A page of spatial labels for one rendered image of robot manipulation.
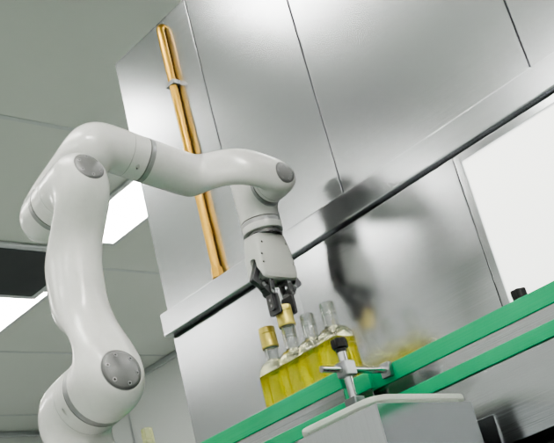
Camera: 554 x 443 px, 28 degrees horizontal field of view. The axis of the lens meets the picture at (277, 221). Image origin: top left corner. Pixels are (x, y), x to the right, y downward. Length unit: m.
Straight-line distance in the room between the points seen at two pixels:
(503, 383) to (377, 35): 0.87
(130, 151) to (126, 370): 0.52
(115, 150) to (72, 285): 0.34
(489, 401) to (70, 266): 0.73
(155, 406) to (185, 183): 5.55
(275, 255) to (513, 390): 0.66
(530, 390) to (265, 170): 0.74
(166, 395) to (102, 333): 5.76
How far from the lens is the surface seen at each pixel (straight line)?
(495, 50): 2.13
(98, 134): 2.11
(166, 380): 7.58
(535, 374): 1.75
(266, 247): 2.22
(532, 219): 1.99
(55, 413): 1.86
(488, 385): 1.80
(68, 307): 1.88
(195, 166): 2.19
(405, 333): 2.15
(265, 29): 2.60
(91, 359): 1.78
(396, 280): 2.17
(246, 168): 2.18
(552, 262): 1.96
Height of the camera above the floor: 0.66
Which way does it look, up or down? 23 degrees up
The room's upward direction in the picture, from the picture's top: 15 degrees counter-clockwise
